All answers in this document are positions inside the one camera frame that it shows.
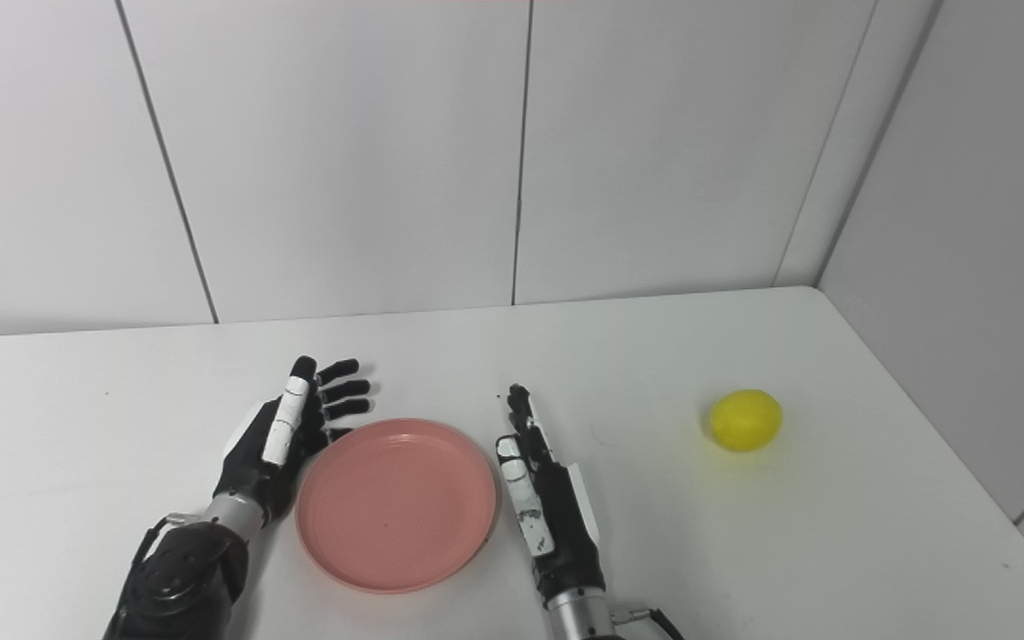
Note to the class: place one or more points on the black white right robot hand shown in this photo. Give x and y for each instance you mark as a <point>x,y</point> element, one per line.
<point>556,516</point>

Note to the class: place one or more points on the pink round plate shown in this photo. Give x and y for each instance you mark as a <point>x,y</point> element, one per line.
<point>396,507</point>

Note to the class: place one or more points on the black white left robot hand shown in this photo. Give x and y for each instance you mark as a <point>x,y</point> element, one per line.
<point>281,427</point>

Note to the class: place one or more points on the yellow lemon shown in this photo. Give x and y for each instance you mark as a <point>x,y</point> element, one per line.
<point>746,420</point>

